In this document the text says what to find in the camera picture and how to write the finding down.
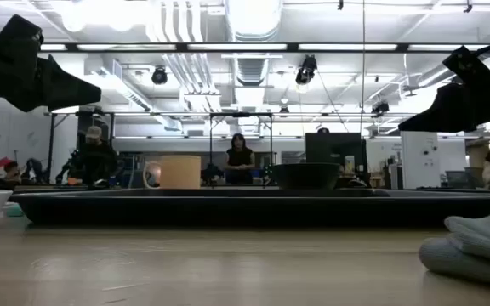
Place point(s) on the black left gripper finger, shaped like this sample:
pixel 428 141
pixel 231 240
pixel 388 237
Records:
pixel 66 93

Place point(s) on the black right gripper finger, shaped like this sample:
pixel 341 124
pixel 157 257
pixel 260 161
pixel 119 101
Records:
pixel 445 115

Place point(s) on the grey napkin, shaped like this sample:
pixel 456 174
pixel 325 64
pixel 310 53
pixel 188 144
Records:
pixel 483 242

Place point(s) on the black bowl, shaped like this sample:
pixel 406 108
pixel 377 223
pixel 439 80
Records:
pixel 306 176

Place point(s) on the black rectangular tray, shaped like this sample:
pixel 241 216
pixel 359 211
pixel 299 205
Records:
pixel 245 210

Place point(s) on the white cabinet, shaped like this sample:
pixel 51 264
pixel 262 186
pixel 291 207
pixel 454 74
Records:
pixel 419 159

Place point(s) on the black hanging spotlight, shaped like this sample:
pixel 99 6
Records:
pixel 159 75
pixel 380 108
pixel 305 70

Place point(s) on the black monitor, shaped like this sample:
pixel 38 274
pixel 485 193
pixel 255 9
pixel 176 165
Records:
pixel 334 149

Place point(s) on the black overhead light beam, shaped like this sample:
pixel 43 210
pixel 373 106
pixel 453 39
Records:
pixel 181 47

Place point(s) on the orange mug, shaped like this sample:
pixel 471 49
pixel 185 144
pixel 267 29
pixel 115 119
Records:
pixel 181 172

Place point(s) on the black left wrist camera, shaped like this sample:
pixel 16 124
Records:
pixel 17 36

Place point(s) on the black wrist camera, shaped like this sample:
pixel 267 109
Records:
pixel 462 64
pixel 17 36

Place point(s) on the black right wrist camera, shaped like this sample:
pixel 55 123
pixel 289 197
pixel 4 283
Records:
pixel 462 64

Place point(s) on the black metal frame stand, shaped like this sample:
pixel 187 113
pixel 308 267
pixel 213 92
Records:
pixel 51 144
pixel 241 115

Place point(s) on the black aluminium table frame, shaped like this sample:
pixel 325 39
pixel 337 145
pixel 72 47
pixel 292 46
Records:
pixel 49 187

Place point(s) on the silver ceiling air duct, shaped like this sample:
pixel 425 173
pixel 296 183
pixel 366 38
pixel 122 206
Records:
pixel 252 25

